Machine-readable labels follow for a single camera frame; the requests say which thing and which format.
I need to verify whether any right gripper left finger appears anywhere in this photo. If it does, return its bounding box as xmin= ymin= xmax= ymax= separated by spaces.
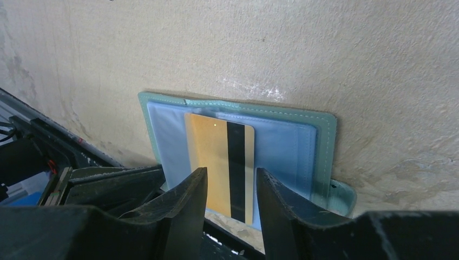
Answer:
xmin=1 ymin=168 xmax=207 ymax=259

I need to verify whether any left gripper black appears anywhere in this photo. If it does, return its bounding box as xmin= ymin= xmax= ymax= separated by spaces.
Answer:
xmin=37 ymin=166 xmax=166 ymax=217

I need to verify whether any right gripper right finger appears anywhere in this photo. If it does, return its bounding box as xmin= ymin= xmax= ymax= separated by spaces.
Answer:
xmin=257 ymin=168 xmax=458 ymax=259

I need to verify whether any teal card holder wallet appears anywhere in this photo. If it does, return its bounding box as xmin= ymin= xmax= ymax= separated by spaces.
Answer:
xmin=138 ymin=92 xmax=357 ymax=217

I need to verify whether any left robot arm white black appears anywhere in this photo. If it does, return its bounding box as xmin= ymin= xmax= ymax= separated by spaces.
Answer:
xmin=1 ymin=139 xmax=165 ymax=217

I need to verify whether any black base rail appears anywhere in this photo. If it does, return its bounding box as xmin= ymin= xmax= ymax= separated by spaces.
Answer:
xmin=1 ymin=90 xmax=265 ymax=259

